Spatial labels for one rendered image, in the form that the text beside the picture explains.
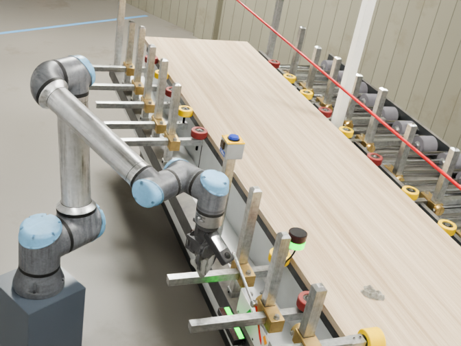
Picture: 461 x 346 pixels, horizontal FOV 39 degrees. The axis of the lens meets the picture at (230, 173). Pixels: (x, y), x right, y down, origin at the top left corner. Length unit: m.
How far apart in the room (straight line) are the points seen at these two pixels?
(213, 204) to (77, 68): 0.69
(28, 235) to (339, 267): 1.12
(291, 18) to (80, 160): 4.67
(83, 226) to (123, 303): 1.01
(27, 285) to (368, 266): 1.25
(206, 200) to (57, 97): 0.59
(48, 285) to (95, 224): 0.28
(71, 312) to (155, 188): 0.85
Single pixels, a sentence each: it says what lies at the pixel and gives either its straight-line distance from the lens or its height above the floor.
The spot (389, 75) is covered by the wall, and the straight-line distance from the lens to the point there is 6.27.
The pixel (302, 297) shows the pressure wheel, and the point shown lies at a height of 0.91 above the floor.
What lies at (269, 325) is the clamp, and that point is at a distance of 2.13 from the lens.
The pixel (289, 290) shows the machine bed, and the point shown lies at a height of 0.73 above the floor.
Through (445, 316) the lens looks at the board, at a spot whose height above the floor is 0.90.
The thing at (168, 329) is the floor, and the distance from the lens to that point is 3.31.
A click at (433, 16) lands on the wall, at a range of 6.02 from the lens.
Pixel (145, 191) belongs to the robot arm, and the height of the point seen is 1.25.
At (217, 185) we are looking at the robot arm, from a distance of 1.94.
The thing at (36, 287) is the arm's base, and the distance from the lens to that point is 2.50.
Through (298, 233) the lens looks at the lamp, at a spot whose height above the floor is 1.15.
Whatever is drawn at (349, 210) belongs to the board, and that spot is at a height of 0.90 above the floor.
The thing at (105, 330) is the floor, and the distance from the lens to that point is 3.27.
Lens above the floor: 2.24
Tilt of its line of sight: 28 degrees down
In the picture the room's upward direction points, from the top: 11 degrees clockwise
